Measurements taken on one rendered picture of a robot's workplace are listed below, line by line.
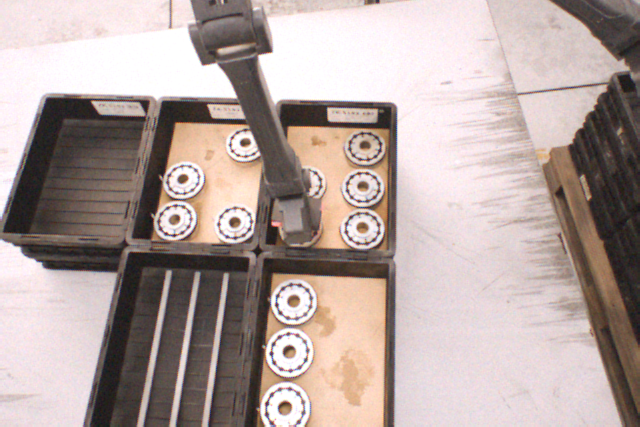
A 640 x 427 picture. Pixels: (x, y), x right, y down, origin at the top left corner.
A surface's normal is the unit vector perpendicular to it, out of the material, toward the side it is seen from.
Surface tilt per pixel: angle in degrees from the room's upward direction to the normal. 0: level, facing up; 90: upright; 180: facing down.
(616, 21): 87
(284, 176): 81
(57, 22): 0
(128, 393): 0
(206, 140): 0
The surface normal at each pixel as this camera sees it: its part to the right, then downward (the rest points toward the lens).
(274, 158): 0.09, 0.81
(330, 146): -0.05, -0.45
